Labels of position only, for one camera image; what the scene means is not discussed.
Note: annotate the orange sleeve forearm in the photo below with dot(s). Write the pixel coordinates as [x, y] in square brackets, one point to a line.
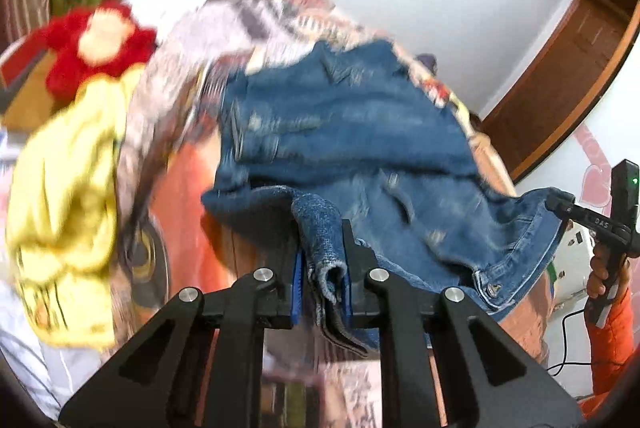
[611, 347]

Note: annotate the person right hand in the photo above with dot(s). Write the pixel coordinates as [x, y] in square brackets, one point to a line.
[595, 286]

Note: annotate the red and white box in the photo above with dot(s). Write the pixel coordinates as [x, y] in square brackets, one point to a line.
[18, 59]

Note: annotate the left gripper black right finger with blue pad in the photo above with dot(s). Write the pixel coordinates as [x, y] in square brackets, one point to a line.
[444, 362]

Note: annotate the yellow knit blanket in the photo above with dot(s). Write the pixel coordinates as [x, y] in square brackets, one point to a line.
[61, 221]

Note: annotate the blue denim jacket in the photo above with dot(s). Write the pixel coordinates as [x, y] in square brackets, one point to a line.
[343, 136]

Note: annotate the white cloth on bed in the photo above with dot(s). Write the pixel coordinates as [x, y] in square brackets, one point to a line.
[161, 15]

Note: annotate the wooden board stack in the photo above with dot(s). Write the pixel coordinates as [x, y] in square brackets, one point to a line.
[33, 105]

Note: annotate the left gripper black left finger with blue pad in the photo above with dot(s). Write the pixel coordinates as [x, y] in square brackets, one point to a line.
[198, 361]

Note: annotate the brown wooden door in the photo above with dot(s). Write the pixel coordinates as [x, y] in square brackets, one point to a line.
[561, 85]

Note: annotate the newspaper print bed cover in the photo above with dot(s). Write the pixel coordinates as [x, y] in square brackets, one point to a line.
[169, 158]

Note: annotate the red plush toy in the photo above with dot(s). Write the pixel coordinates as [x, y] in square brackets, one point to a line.
[104, 39]

